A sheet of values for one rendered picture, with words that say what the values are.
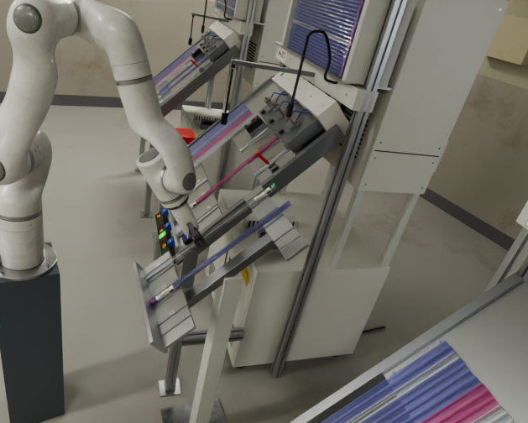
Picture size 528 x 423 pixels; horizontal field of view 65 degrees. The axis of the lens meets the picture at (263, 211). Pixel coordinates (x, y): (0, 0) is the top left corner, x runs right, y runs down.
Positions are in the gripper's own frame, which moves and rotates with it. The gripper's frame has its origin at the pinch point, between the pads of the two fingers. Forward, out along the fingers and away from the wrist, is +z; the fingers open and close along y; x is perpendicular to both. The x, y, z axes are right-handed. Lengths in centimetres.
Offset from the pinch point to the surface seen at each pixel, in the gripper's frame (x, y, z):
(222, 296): -1.9, 14.2, 14.7
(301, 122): 50, -19, -8
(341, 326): 36, -6, 95
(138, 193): -36, -187, 83
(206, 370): -20.0, 14.4, 43.3
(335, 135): 57, -9, -3
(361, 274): 53, -6, 67
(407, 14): 87, -7, -31
